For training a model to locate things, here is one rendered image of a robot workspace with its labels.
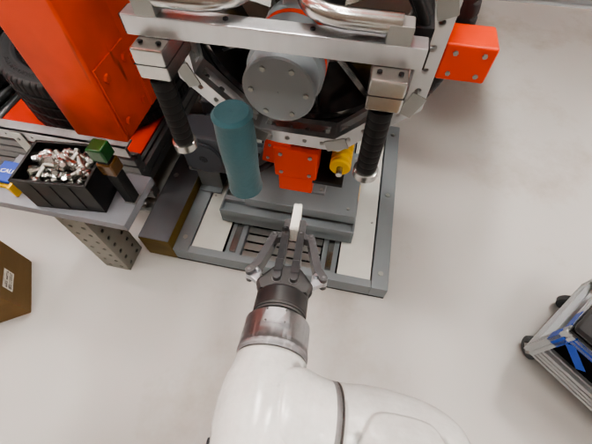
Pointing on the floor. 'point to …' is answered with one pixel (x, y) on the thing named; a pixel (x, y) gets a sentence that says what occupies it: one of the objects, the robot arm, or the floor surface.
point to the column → (106, 242)
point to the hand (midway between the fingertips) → (296, 222)
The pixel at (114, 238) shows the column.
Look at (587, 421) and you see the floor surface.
